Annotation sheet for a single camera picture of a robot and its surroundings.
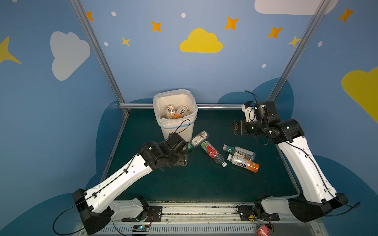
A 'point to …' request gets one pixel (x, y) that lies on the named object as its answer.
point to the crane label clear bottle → (197, 139)
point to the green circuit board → (141, 228)
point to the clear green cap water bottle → (233, 149)
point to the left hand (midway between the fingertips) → (185, 159)
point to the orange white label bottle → (241, 161)
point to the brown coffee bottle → (171, 110)
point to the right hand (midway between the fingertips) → (240, 125)
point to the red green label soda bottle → (213, 153)
